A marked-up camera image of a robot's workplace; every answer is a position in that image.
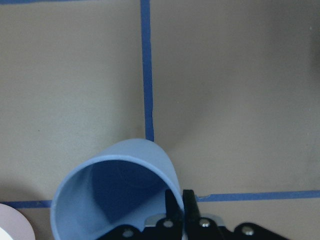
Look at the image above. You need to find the blue cup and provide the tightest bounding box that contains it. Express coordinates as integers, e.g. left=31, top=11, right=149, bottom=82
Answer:
left=50, top=138, right=184, bottom=240

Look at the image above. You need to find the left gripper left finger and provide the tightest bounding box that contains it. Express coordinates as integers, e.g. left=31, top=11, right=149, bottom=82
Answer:
left=165, top=189, right=183, bottom=225

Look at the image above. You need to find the pink bowl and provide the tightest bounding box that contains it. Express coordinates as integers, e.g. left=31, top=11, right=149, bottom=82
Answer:
left=0, top=204, right=36, bottom=240

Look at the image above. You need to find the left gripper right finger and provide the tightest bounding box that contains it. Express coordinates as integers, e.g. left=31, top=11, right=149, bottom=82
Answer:
left=182, top=189, right=201, bottom=225

